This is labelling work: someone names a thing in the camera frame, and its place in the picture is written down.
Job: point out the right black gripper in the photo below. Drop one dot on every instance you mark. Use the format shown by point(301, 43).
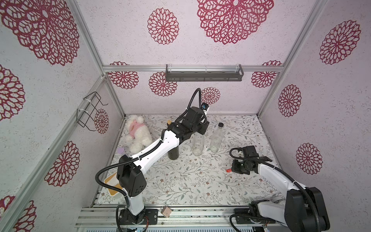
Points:
point(237, 166)

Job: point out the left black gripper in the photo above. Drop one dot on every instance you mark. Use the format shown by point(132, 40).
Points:
point(204, 127)

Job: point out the tall clear corked bottle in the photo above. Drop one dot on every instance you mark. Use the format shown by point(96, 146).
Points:
point(198, 144)

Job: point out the dark green wine bottle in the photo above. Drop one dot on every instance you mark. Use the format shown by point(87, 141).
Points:
point(174, 153)

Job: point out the clear bottle with red label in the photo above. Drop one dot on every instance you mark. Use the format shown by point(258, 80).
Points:
point(217, 138)

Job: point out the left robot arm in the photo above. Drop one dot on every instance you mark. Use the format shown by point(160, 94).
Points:
point(131, 174)

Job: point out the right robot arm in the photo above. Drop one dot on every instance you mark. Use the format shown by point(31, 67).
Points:
point(304, 208)

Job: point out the white plush toy pink shirt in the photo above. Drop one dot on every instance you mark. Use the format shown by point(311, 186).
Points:
point(138, 135)

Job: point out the small wooden block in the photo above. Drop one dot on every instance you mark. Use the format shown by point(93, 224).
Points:
point(166, 211)

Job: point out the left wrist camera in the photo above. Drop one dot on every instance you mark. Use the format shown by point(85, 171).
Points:
point(204, 106)

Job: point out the black wall shelf rack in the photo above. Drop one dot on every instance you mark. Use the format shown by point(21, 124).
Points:
point(204, 76)

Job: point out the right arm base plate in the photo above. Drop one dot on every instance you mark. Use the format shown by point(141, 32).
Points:
point(243, 216)

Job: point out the black wire wall basket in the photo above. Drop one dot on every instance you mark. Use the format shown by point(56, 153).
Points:
point(84, 115)

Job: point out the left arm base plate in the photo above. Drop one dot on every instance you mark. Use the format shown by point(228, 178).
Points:
point(146, 216)

